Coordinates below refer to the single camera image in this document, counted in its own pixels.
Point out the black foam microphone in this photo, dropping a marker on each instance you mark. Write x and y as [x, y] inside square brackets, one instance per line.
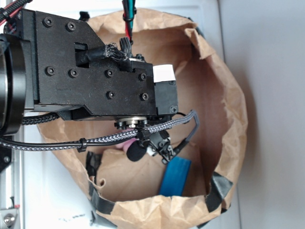
[135, 152]

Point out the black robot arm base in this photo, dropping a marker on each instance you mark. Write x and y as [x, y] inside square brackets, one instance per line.
[16, 84]

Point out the blue rectangular block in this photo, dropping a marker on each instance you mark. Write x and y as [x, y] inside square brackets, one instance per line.
[175, 177]

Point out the aluminium frame rail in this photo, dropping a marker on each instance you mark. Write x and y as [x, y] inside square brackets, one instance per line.
[11, 189]

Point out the pink plush bunny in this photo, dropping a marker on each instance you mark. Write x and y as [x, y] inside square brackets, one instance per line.
[123, 146]

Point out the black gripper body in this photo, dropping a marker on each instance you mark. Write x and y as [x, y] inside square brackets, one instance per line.
[68, 74]

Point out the brown paper bag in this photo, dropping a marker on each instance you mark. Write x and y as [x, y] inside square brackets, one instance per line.
[128, 191]

